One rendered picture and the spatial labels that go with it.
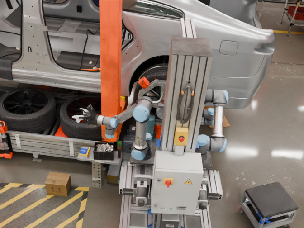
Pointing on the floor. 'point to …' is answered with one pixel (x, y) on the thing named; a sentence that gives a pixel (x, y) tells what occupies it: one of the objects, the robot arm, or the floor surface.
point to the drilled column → (97, 174)
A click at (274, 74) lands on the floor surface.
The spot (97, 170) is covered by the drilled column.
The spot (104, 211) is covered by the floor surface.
